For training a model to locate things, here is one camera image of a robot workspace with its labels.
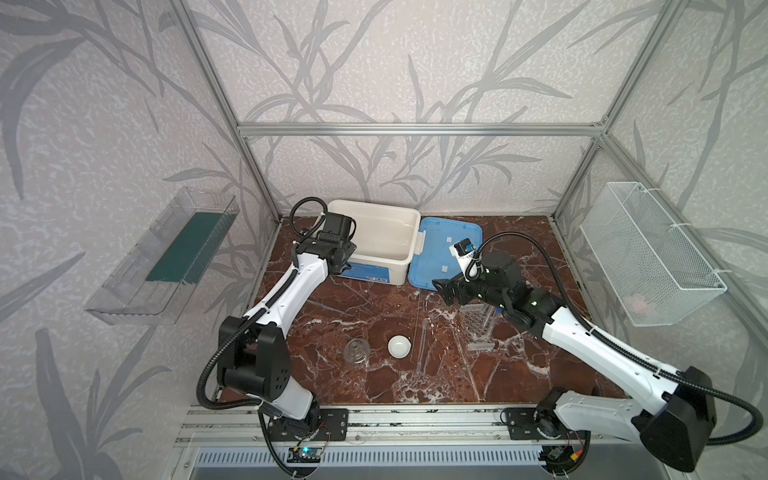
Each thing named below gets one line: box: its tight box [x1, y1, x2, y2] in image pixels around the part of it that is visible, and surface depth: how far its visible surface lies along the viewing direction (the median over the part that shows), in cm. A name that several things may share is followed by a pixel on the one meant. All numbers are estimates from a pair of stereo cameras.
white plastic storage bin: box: [320, 199, 426, 286], surface depth 99 cm
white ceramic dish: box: [387, 334, 412, 359], surface depth 87 cm
